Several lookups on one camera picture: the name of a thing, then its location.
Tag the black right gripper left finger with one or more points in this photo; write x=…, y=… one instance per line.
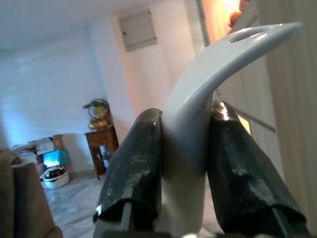
x=133, y=171

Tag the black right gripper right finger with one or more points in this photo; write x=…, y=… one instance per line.
x=237, y=168

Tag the dark wooden side table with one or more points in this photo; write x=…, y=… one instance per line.
x=101, y=143

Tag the white plastic basket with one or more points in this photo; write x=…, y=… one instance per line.
x=55, y=178

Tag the blue box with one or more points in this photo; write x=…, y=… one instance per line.
x=54, y=158

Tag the light wooden cabinet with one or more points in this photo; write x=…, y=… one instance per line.
x=294, y=99

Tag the cardboard box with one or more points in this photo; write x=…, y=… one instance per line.
x=45, y=145

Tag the brown sofa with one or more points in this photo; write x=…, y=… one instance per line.
x=24, y=198

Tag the grey wall panel door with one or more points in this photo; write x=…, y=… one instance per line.
x=137, y=30

